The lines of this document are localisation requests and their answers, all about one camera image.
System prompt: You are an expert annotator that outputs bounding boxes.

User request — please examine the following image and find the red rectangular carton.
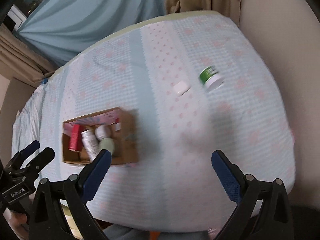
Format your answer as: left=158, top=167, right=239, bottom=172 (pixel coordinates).
left=68, top=124, right=84, bottom=152

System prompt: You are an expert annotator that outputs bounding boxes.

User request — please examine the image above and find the white vitamin pill bottle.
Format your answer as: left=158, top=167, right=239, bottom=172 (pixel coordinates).
left=81, top=129, right=99, bottom=160

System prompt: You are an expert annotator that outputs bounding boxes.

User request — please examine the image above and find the pale green round tin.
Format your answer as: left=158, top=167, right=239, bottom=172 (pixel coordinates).
left=99, top=138, right=116, bottom=155

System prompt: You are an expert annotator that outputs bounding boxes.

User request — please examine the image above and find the white jar with dark lid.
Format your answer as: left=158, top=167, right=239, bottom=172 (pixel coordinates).
left=94, top=125, right=111, bottom=141

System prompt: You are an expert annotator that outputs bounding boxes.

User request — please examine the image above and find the green labelled white jar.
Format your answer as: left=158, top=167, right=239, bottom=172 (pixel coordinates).
left=199, top=66, right=224, bottom=91

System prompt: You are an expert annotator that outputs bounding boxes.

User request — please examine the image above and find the small white rounded case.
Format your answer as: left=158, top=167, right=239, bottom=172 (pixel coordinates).
left=173, top=80, right=191, bottom=96

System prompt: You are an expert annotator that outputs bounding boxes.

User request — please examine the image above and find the red lidded small jar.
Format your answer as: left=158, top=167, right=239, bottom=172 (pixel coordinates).
left=114, top=118, right=121, bottom=132

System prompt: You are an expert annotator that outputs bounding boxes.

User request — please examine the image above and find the person's left hand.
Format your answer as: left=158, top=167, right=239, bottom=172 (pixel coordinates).
left=9, top=212, right=27, bottom=234

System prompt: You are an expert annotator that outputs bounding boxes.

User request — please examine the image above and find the open cardboard box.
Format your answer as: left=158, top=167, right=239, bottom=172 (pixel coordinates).
left=62, top=107, right=138, bottom=165

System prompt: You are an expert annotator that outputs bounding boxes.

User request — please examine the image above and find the light blue patterned bedspread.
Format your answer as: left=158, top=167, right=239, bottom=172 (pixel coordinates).
left=12, top=13, right=296, bottom=232

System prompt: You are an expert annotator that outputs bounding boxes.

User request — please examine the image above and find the light blue curtain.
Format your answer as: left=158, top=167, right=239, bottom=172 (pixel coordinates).
left=16, top=0, right=166, bottom=67

